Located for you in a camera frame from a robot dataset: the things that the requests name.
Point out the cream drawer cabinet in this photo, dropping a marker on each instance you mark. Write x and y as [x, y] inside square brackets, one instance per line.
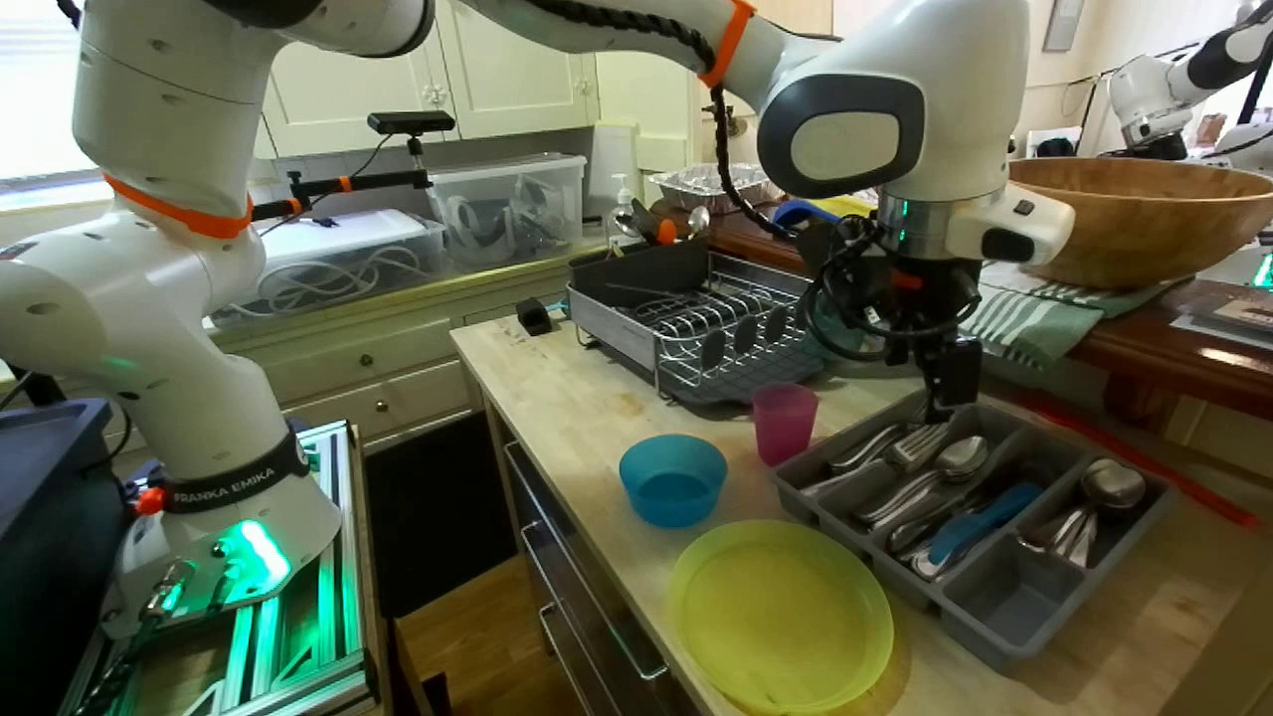
[358, 361]

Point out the black camera on stand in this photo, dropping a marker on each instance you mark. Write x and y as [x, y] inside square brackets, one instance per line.
[410, 120]

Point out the steel spoon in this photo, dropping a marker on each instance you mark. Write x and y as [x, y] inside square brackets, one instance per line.
[1116, 483]
[960, 459]

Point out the aluminium foil baking tray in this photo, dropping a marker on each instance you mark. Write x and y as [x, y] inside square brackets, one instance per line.
[700, 183]

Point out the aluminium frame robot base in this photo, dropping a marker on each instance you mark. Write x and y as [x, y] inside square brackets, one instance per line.
[331, 572]

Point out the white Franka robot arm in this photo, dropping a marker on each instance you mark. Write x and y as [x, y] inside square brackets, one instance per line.
[162, 333]

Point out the dark blue bag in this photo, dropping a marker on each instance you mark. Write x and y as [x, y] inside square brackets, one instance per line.
[51, 557]

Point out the silver spoons left compartment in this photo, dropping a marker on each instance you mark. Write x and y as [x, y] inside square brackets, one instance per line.
[937, 520]

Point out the blue plastic bowl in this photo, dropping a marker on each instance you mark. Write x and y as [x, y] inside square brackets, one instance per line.
[673, 483]

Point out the wall picture frame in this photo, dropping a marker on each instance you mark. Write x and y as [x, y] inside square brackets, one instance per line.
[1061, 27]

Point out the blue plastic ladle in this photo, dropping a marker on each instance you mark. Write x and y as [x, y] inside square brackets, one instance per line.
[801, 207]

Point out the clear plastic storage bin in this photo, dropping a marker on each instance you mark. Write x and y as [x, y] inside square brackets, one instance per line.
[510, 205]

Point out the grey dish drying rack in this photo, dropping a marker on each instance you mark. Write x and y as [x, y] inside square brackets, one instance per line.
[691, 333]

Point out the grey plastic utensil tray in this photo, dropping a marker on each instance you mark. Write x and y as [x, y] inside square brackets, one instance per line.
[1009, 612]

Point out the black plastic block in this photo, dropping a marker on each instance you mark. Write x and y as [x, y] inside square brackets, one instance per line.
[533, 315]

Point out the steel ladle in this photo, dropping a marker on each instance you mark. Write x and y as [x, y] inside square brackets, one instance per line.
[693, 219]

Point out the large wooden bowl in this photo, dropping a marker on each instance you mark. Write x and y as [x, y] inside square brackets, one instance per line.
[1139, 226]

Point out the yellow-green plastic plate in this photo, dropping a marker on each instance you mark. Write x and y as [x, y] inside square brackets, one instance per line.
[781, 617]

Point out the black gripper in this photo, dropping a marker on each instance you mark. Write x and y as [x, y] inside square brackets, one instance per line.
[948, 304]

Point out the yellow object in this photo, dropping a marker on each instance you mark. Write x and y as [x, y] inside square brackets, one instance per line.
[847, 207]

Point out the pink plastic cup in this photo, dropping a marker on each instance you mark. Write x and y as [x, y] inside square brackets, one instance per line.
[783, 425]

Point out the green striped dish towel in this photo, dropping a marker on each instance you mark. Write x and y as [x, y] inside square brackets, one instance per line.
[1034, 324]

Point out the red tape strip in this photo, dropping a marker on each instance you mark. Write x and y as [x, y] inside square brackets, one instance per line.
[1196, 500]

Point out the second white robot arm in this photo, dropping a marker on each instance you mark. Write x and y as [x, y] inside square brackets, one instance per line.
[1153, 94]

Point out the flat tablet device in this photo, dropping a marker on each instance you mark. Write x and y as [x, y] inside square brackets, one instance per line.
[1225, 319]

